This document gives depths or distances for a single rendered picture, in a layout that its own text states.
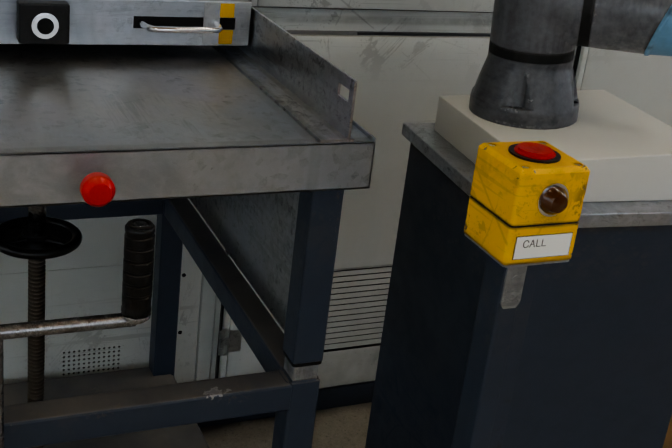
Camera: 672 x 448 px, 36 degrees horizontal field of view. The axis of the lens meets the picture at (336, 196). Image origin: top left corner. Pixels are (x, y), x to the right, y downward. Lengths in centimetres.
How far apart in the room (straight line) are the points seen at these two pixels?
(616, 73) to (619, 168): 84
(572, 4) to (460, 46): 60
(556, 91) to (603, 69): 74
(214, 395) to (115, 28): 47
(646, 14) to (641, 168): 19
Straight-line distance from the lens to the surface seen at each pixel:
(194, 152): 106
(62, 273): 186
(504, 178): 98
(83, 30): 134
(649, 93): 225
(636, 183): 138
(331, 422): 216
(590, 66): 213
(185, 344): 199
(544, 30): 139
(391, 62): 189
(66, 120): 112
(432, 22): 193
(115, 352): 196
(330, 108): 116
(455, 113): 146
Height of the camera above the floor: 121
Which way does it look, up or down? 22 degrees down
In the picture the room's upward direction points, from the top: 7 degrees clockwise
